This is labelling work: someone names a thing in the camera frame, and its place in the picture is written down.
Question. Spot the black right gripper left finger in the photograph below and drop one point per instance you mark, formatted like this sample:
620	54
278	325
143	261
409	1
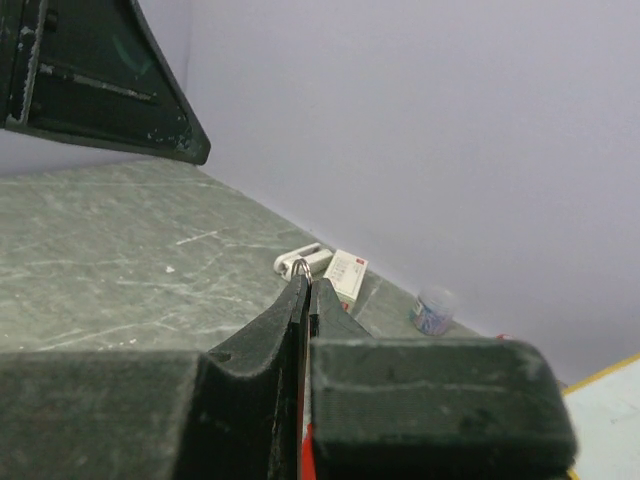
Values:
233	412

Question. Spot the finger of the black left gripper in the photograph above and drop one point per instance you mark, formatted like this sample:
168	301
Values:
91	73

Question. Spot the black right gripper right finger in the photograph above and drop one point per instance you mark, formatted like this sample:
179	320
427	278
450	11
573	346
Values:
430	408

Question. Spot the metal key holder red handle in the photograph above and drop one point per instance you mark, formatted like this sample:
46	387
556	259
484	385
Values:
307	460

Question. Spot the clear jar of clips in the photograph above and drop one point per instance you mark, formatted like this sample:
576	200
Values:
433	310

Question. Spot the green white staple box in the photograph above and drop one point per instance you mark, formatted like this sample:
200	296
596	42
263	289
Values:
346	273

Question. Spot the white stapler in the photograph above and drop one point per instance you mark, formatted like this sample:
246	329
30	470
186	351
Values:
315	255

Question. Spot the yellow framed whiteboard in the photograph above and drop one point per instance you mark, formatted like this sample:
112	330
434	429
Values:
604	409

